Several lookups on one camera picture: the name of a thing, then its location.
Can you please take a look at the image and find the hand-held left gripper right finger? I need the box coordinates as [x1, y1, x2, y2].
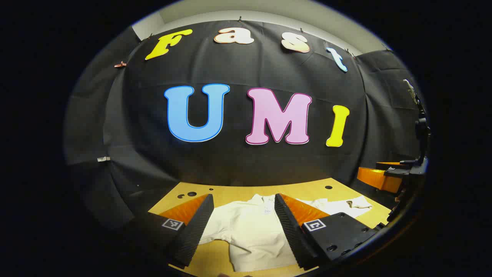
[274, 193, 379, 271]

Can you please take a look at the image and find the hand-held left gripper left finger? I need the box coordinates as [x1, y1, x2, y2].
[127, 194, 214, 270]

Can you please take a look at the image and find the white long-sleeved garment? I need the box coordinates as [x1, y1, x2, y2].
[198, 194, 372, 273]

